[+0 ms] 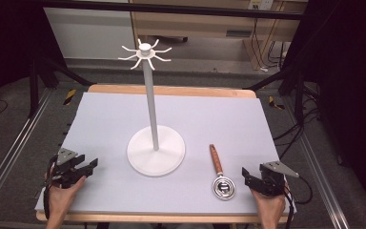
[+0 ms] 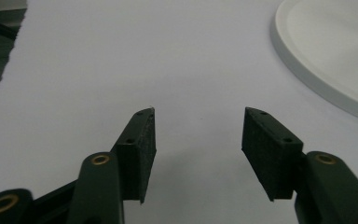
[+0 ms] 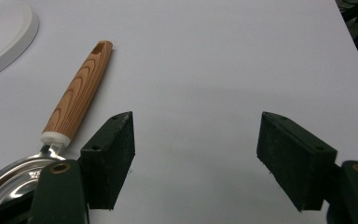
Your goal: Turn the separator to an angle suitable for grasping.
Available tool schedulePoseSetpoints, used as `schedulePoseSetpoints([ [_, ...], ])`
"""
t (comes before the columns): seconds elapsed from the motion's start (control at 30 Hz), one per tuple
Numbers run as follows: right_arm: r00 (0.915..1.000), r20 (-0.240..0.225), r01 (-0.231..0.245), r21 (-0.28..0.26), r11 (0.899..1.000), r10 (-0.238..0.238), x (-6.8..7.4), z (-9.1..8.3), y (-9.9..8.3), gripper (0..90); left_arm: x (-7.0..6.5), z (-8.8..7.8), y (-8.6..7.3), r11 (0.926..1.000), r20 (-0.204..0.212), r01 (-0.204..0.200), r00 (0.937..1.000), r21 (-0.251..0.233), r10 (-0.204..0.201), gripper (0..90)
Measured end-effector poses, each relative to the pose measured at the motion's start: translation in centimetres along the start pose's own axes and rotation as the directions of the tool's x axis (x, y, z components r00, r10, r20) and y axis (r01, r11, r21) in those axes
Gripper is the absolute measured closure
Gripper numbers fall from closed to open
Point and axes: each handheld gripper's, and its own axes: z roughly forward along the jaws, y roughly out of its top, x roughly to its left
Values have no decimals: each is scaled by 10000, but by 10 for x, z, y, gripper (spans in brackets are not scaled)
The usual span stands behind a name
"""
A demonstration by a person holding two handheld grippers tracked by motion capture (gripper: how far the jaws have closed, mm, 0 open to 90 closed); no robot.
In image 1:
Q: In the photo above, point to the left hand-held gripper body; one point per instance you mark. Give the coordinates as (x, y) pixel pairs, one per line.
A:
(66, 173)

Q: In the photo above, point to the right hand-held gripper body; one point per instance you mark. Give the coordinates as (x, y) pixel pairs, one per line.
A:
(271, 179)

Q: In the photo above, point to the person's left hand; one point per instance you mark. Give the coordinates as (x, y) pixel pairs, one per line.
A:
(62, 198)

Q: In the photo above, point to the person's right hand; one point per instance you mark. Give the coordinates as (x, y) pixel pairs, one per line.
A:
(270, 206)

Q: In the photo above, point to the pale grey table mat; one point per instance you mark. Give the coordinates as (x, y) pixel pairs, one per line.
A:
(219, 120)

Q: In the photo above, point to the yellow black floor tape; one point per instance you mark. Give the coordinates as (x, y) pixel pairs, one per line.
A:
(70, 97)
(275, 103)

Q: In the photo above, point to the black metal stand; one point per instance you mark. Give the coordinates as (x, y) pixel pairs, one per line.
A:
(33, 89)
(298, 92)

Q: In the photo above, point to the white hook rack stand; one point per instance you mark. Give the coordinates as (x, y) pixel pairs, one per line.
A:
(151, 95)

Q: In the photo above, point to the white cabinet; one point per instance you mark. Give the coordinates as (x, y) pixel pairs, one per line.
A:
(89, 31)

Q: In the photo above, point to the dark curtain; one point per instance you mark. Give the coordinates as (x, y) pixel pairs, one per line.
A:
(352, 79)
(6, 38)

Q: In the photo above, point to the wooden desk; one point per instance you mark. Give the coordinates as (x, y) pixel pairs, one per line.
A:
(203, 24)

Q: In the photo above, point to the white power strip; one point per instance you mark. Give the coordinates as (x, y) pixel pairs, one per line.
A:
(260, 4)

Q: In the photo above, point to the metal floor rail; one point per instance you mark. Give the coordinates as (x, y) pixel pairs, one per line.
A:
(12, 152)
(317, 171)

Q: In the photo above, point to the black horizontal frame bar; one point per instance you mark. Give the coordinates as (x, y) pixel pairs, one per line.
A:
(171, 8)

